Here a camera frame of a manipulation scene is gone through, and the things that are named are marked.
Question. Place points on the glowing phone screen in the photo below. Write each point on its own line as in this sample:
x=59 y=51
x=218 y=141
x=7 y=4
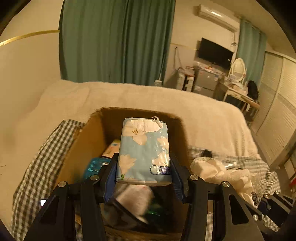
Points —
x=43 y=202

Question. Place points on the white air conditioner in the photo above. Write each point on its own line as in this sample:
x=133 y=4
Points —
x=217 y=16

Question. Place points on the grey checked cloth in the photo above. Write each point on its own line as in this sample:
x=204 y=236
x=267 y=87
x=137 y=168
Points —
x=46 y=162

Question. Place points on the blue floral tissue packet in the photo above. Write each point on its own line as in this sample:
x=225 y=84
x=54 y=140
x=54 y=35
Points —
x=143 y=150

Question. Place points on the narrow green curtain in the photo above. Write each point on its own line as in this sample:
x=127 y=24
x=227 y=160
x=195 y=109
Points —
x=251 y=46

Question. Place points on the white blanket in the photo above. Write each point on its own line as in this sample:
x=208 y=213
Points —
x=161 y=99

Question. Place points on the brown cardboard box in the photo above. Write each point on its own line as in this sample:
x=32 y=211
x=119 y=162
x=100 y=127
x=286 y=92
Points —
x=81 y=150

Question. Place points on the beige medicine box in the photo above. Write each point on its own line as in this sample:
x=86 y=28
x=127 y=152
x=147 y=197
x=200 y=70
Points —
x=111 y=149

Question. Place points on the white dressing table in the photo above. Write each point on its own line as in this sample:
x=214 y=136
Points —
x=238 y=95

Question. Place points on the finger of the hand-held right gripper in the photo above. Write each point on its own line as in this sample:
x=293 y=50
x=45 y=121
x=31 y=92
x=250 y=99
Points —
x=275 y=208

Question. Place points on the white oval mirror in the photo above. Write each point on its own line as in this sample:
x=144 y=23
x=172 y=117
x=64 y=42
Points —
x=238 y=69

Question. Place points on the black bag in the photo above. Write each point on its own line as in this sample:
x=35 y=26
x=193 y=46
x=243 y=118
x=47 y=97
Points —
x=253 y=90

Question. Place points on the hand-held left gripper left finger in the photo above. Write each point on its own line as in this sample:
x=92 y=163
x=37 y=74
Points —
x=111 y=183

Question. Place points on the black wall television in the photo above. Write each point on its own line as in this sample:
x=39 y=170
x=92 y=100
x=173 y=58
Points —
x=215 y=53

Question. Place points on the black fuzzy object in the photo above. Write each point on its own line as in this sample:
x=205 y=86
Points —
x=207 y=153

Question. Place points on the white lace cloth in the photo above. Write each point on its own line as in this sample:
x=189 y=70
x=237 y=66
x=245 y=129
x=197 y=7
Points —
x=222 y=173

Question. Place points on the blue plastic packet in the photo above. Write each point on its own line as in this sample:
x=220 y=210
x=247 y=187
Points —
x=96 y=166

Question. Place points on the wide green curtain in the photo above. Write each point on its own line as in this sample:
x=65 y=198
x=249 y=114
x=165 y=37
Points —
x=115 y=41

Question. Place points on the white wardrobe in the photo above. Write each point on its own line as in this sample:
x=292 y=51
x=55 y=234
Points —
x=275 y=104

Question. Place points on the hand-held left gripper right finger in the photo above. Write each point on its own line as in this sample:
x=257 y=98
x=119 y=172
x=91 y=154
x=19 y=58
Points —
x=178 y=183

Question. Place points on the white storage drawers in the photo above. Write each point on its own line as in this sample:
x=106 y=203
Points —
x=185 y=81

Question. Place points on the grey cabinet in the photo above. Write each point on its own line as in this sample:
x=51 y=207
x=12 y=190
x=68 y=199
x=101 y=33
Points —
x=205 y=81

